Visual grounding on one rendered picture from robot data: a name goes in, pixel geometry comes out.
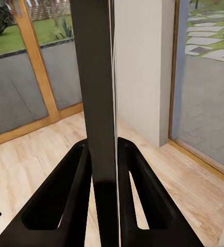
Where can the door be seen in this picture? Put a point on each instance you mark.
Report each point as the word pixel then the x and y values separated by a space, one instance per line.
pixel 39 77

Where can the poster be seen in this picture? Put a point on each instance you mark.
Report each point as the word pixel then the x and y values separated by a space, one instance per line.
pixel 94 33

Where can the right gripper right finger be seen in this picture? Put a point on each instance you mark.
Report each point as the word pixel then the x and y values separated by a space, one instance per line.
pixel 167 225

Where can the fixed window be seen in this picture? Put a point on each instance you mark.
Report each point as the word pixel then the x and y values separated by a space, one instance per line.
pixel 196 113

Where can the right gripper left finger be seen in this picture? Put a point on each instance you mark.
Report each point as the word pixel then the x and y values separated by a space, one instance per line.
pixel 56 214

